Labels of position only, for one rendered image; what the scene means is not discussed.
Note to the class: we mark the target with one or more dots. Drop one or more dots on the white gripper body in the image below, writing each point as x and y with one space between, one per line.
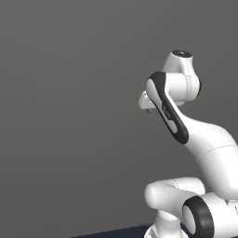
145 101

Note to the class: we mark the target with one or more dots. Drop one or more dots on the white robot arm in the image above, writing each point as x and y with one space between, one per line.
214 148

